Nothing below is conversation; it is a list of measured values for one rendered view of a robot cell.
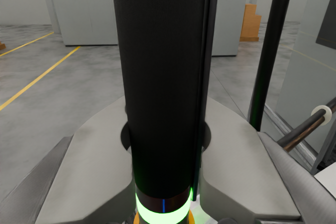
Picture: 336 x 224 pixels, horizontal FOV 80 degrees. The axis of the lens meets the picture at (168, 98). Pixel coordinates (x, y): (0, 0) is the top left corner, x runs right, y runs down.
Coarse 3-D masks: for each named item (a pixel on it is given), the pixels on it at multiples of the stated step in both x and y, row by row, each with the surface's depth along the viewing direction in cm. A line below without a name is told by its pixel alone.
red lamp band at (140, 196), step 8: (136, 192) 11; (184, 192) 11; (144, 200) 11; (152, 200) 10; (160, 200) 10; (168, 200) 10; (176, 200) 11; (184, 200) 11; (152, 208) 11; (160, 208) 11; (168, 208) 11; (176, 208) 11
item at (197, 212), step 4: (196, 208) 18; (200, 208) 18; (192, 212) 17; (196, 212) 17; (200, 212) 17; (204, 212) 17; (196, 216) 17; (200, 216) 17; (204, 216) 17; (208, 216) 17; (196, 220) 17; (200, 220) 17; (204, 220) 17
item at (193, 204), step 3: (198, 195) 19; (198, 198) 19; (192, 201) 18; (195, 201) 18; (198, 201) 18; (192, 204) 18; (195, 204) 18; (198, 204) 18; (189, 207) 18; (192, 207) 18; (210, 216) 17; (210, 219) 17; (213, 219) 17; (204, 222) 17; (207, 222) 17; (210, 222) 17; (213, 222) 17; (216, 222) 17
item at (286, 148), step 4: (332, 108) 33; (332, 112) 33; (320, 120) 30; (312, 124) 29; (316, 124) 29; (308, 128) 28; (312, 128) 29; (304, 132) 27; (308, 132) 28; (300, 136) 27; (304, 136) 27; (292, 140) 26; (296, 140) 26; (300, 140) 27; (288, 144) 25; (292, 144) 25; (296, 144) 26; (284, 148) 25; (288, 148) 25; (292, 148) 26
